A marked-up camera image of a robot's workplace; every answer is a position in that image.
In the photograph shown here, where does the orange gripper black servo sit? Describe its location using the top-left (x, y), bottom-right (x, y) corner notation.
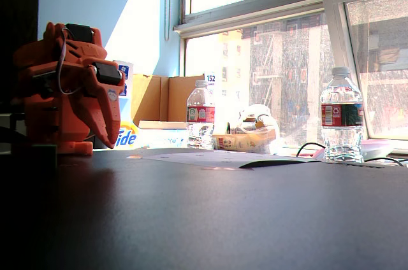
top-left (75, 60), bottom-right (126, 150)

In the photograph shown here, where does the white grid paper sheet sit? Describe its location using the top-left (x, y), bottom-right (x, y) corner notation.
top-left (126, 151), bottom-right (321, 169)

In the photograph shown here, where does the Tide detergent box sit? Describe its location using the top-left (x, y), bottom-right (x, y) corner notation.
top-left (112, 59), bottom-right (140, 150)

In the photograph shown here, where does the flat white box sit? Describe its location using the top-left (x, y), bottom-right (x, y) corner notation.
top-left (137, 120), bottom-right (189, 149)

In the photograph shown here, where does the brown cardboard box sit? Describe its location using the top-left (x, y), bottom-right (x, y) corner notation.
top-left (131, 73), bottom-right (205, 123)

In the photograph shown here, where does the small clear water bottle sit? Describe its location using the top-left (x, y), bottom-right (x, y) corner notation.
top-left (186, 80), bottom-right (216, 150)

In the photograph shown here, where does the white label with 152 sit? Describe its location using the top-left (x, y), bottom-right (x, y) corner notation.
top-left (203, 71), bottom-right (218, 92)

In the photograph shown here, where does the printed snack package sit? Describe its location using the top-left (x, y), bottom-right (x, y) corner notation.
top-left (212, 129), bottom-right (277, 155)

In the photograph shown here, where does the white plastic bag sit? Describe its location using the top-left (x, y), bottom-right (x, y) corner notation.
top-left (237, 104), bottom-right (281, 156)

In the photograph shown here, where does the large clear water bottle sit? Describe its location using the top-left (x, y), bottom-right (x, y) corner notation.
top-left (320, 66), bottom-right (365, 163)

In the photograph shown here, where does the white framed window screen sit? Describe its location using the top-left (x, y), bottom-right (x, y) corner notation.
top-left (320, 0), bottom-right (408, 150)

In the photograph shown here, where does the white robot servo cable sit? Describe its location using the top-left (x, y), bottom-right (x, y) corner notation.
top-left (56, 27), bottom-right (84, 96)

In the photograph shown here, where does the grey window frame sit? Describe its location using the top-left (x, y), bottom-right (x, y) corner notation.
top-left (173, 0), bottom-right (408, 76)

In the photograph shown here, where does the black cable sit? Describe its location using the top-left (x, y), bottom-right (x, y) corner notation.
top-left (295, 142), bottom-right (326, 158)
top-left (365, 157), bottom-right (405, 167)

